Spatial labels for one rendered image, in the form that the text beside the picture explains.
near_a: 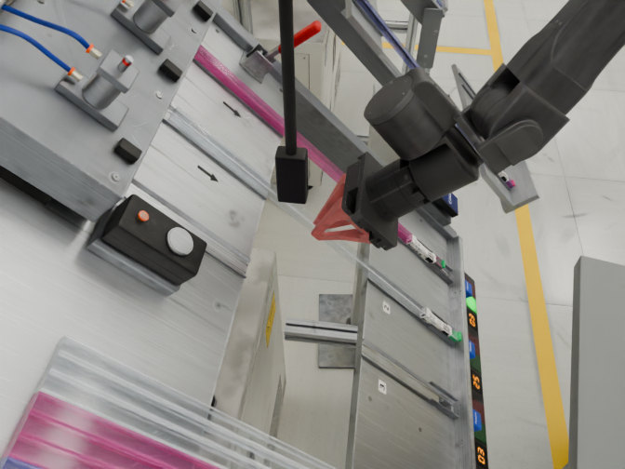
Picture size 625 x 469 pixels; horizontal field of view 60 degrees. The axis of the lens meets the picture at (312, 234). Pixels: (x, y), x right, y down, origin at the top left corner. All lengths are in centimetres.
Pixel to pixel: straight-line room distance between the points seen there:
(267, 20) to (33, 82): 133
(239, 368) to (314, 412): 66
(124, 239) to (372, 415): 34
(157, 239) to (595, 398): 77
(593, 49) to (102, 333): 47
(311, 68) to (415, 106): 116
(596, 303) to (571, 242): 96
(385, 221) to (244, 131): 20
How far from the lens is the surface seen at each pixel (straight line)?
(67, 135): 43
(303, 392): 157
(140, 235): 44
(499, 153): 54
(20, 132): 42
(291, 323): 130
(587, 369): 103
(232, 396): 89
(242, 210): 59
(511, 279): 188
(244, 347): 93
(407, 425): 69
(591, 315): 110
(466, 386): 79
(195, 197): 55
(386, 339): 70
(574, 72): 54
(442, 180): 55
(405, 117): 51
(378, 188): 58
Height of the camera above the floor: 143
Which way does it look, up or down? 49 degrees down
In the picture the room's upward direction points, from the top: straight up
